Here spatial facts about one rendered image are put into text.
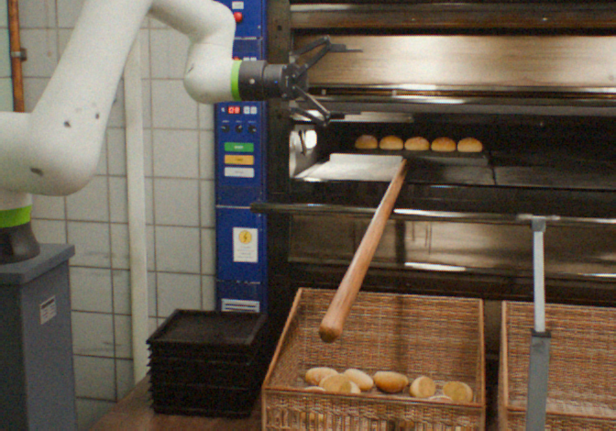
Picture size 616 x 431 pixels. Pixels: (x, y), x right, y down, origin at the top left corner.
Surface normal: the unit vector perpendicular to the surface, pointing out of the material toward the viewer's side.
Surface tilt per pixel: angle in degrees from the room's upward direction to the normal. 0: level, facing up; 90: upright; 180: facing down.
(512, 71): 70
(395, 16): 90
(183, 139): 90
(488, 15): 90
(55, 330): 90
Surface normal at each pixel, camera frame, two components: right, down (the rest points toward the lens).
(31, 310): 0.99, 0.03
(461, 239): -0.18, -0.18
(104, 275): -0.20, 0.17
